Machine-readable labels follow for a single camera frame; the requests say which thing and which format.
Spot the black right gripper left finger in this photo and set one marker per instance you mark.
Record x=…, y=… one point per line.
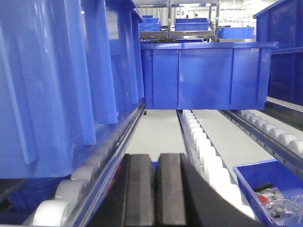
x=130, y=200

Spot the far left blue crate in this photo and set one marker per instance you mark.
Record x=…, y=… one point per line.
x=150, y=24

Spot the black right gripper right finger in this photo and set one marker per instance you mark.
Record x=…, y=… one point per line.
x=184, y=199

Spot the right white roller track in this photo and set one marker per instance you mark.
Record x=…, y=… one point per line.
x=279, y=150

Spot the steel background shelf rack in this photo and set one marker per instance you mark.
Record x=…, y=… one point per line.
x=219, y=12

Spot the middle white roller track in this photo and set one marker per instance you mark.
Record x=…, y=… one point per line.
x=207, y=161

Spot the clear packaged hardware items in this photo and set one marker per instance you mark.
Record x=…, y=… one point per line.
x=284, y=210

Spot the large blue plastic bin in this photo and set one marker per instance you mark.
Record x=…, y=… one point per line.
x=70, y=74

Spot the far middle blue crate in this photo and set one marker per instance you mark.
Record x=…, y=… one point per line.
x=192, y=24

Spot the far right blue crate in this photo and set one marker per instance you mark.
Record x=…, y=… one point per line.
x=236, y=32

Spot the white roller track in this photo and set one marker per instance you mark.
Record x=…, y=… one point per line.
x=279, y=150
x=77, y=198
x=207, y=161

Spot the lower blue bin with items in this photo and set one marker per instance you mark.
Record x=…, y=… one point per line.
x=253, y=175

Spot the blue bin at right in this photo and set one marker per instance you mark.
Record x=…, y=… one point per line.
x=282, y=22

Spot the blue crate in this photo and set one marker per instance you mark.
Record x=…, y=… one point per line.
x=150, y=24
x=192, y=24
x=236, y=32

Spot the left white roller track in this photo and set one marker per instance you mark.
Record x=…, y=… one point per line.
x=77, y=198

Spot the blue bin on rollers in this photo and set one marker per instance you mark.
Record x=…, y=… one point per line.
x=219, y=76

